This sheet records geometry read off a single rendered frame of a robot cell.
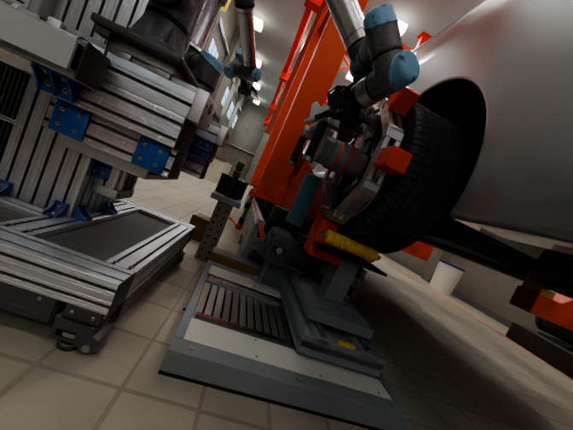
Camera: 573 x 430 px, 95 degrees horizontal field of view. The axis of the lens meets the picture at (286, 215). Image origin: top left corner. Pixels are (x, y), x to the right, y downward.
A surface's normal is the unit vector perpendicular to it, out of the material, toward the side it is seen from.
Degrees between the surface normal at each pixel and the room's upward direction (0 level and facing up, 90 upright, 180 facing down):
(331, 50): 90
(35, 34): 90
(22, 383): 0
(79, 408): 0
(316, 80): 90
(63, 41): 90
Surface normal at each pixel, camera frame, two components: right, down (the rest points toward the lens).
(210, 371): 0.15, 0.15
